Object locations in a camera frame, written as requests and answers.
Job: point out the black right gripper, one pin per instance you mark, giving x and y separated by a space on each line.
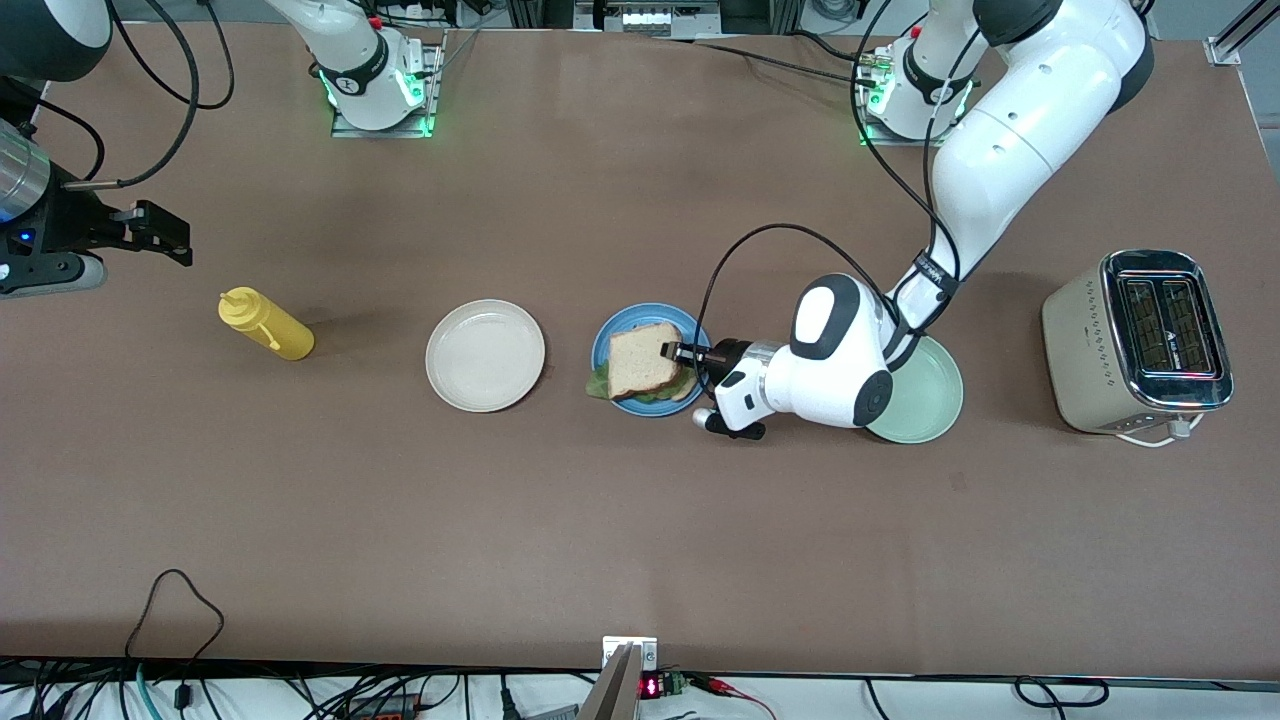
72 226

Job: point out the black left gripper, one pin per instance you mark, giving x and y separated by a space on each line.
726 353

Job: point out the green lettuce leaf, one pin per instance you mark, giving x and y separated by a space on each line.
598 385

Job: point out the yellow squeeze bottle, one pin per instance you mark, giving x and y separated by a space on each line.
270 328

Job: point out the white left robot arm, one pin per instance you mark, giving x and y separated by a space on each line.
1010 150

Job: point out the blue round plate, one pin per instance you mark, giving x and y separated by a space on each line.
630 315

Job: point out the beige round plate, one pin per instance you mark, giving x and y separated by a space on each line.
485 356

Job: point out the pale green round plate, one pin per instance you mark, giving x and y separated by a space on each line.
930 400

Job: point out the grey electronics box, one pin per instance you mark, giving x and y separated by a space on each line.
650 16

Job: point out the red LED display module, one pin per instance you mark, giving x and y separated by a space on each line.
655 687

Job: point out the beige chrome toaster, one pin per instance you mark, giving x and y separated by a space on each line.
1085 360

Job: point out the aluminium corner profile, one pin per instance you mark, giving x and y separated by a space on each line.
1235 40

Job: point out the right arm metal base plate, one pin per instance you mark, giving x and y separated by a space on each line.
436 90

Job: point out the grey metal camera bracket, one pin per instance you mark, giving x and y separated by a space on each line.
622 680

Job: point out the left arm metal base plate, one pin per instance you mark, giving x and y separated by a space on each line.
950 142

